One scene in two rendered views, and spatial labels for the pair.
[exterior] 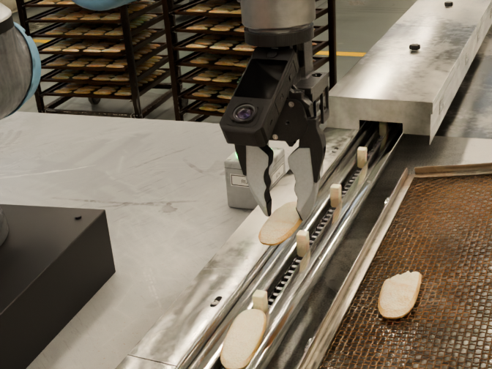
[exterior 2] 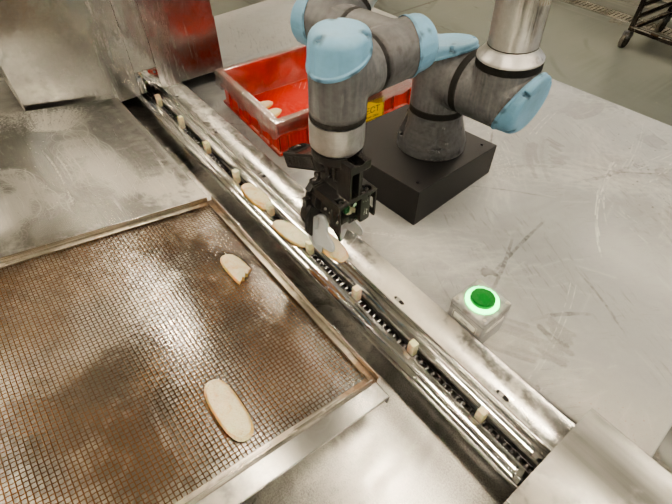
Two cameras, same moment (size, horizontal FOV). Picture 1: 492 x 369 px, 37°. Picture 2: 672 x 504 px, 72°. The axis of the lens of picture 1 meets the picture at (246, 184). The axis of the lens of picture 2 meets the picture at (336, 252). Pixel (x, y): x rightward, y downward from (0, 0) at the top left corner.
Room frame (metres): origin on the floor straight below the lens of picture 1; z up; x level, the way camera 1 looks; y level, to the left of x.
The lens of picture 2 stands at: (0.98, -0.52, 1.50)
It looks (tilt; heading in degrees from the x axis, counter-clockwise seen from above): 48 degrees down; 117
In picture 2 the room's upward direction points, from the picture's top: straight up
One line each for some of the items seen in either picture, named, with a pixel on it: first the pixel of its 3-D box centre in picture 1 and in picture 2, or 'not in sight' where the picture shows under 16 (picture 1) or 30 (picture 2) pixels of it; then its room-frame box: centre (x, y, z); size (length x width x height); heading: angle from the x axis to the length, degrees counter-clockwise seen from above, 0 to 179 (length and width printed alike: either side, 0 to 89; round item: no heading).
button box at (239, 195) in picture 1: (258, 187); (473, 320); (0.99, -0.02, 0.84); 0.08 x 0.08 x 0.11; 65
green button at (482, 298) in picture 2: not in sight; (482, 299); (0.99, -0.02, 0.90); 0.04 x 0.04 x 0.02
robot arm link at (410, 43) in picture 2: not in sight; (385, 48); (0.76, 0.06, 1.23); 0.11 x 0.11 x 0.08; 69
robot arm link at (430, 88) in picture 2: not in sight; (445, 71); (0.78, 0.37, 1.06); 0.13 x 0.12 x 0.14; 159
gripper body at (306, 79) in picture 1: (284, 80); (339, 182); (0.75, -0.05, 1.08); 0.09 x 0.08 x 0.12; 156
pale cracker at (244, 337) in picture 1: (244, 335); (291, 232); (0.61, 0.01, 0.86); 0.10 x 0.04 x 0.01; 165
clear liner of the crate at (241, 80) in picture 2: not in sight; (322, 85); (0.41, 0.53, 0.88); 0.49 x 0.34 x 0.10; 62
